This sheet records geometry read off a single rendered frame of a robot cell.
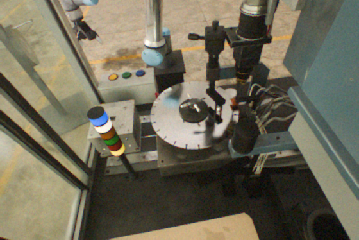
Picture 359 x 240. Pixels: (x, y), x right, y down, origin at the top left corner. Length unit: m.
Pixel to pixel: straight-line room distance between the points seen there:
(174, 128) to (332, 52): 0.55
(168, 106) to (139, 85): 0.27
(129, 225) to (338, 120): 0.72
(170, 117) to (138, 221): 0.38
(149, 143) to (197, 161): 0.27
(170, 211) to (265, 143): 0.42
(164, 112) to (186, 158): 0.19
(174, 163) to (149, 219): 0.21
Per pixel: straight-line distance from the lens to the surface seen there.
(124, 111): 0.89
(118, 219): 0.85
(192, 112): 0.74
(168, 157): 0.78
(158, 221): 0.81
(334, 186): 0.34
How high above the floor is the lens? 1.53
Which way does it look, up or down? 48 degrees down
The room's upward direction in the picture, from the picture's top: 7 degrees counter-clockwise
